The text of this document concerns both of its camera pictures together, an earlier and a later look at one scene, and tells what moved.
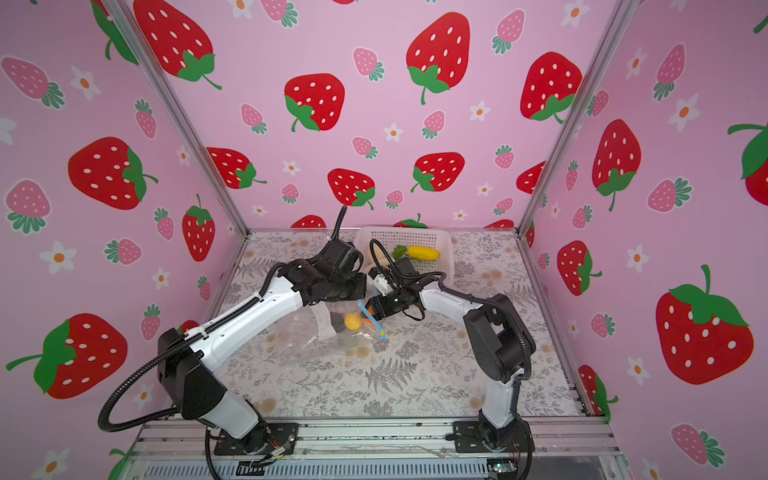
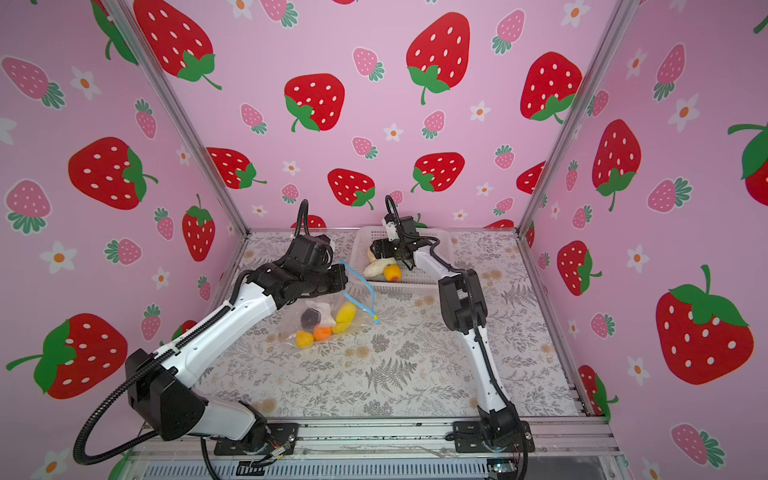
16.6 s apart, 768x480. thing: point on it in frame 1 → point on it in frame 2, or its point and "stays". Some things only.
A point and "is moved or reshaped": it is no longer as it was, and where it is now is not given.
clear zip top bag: x=324 y=332 is moved or reshaped
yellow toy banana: x=423 y=252 is moved or reshaped
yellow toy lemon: x=352 y=321 → x=304 y=339
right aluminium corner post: x=621 y=18 stays
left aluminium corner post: x=172 y=99 stays
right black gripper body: x=394 y=301 → x=392 y=247
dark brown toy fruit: x=337 y=321 → x=310 y=318
